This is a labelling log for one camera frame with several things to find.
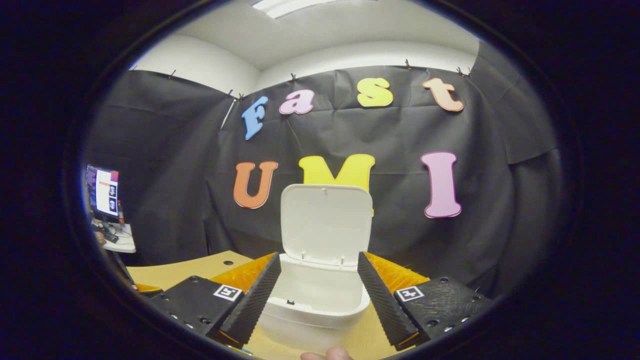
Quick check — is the computer monitor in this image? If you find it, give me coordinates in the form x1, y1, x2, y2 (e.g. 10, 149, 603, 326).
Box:
85, 165, 121, 223

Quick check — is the white side table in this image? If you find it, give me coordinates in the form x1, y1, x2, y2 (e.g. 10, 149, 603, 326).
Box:
92, 220, 137, 254

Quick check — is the black keyboard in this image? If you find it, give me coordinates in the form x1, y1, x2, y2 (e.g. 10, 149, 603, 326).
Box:
92, 224, 120, 244

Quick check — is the black backdrop cloth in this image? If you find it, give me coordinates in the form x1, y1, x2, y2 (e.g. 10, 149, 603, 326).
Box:
85, 42, 563, 301

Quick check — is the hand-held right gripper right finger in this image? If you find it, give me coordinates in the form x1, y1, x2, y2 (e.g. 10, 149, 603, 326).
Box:
357, 251, 496, 352

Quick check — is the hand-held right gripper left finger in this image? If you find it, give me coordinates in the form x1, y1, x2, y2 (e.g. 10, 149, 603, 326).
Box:
150, 252, 282, 349

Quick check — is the white desktop garbage bin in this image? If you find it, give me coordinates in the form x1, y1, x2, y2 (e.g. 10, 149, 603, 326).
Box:
257, 183, 374, 353

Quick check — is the ceiling light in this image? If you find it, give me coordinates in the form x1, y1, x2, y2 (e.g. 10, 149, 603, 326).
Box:
251, 0, 351, 19

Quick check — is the wooden desktop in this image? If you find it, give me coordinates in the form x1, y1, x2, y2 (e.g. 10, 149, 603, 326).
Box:
125, 250, 401, 360

